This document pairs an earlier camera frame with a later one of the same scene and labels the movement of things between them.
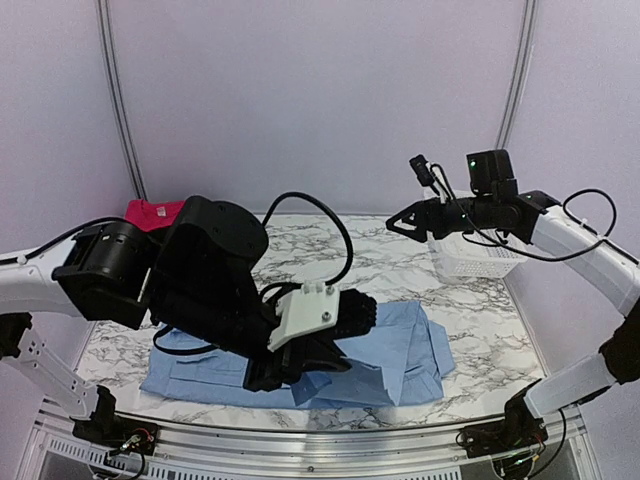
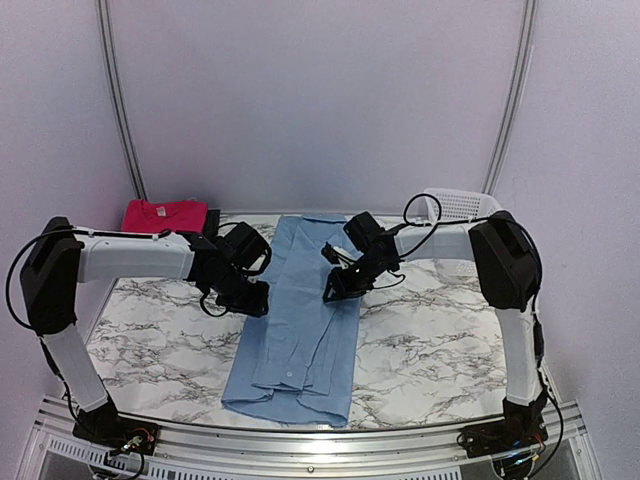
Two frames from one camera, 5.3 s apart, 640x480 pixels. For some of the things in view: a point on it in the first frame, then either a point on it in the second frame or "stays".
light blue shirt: [398, 359] to [297, 362]
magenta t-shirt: [151, 215] stays
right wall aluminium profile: [521, 76] stays
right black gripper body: [444, 226] to [360, 281]
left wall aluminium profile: [104, 20] stays
